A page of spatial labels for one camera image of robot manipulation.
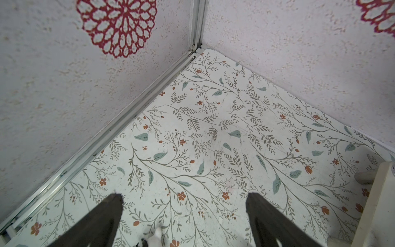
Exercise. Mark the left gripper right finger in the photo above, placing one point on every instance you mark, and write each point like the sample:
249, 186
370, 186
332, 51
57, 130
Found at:
270, 227

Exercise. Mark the white two-tier shelf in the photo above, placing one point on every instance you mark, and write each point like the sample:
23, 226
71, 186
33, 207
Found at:
377, 224

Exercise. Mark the floral table mat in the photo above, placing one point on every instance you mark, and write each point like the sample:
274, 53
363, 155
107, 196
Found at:
187, 163

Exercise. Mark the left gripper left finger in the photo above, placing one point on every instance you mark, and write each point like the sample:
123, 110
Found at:
98, 228

